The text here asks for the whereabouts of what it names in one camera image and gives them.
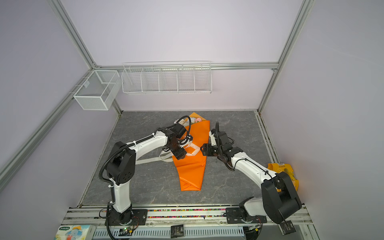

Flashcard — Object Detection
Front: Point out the white ribbon strip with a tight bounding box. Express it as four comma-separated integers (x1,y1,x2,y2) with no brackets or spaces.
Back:
136,141,200,165

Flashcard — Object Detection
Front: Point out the orange wrapping paper sheet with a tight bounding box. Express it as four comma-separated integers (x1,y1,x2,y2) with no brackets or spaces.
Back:
173,113,210,191

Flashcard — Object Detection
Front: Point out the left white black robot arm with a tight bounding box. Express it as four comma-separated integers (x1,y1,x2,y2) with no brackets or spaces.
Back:
98,124,193,215

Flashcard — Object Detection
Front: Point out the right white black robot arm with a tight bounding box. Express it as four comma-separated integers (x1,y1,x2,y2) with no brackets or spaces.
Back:
201,129,302,224

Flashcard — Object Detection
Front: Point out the yellow snack bag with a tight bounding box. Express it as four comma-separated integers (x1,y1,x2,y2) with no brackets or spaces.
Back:
267,163,299,191

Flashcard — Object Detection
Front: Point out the black square card middle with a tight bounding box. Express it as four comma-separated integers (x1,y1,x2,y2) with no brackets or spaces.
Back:
171,225,185,239

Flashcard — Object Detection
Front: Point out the black square card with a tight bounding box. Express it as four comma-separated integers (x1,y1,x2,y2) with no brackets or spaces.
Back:
279,221,297,236
171,225,185,239

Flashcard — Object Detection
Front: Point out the black square card right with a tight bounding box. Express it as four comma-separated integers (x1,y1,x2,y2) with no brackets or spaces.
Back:
279,221,297,236

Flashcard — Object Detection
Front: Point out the tissue pack with elephant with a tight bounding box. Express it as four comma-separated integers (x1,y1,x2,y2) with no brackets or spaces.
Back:
54,225,96,240

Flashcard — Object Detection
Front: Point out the long white wire rack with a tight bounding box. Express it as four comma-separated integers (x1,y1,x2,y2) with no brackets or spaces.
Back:
122,61,213,94

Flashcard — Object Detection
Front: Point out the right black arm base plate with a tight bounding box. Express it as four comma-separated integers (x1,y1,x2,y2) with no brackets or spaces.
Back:
223,207,267,224

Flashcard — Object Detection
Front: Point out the white slotted cable duct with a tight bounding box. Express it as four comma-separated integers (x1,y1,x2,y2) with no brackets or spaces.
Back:
110,226,245,240

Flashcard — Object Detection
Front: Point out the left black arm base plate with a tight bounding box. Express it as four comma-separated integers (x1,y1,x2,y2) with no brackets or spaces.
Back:
105,208,148,226

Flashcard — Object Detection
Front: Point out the small white wire basket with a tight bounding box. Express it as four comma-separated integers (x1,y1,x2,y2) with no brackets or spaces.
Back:
74,70,122,111

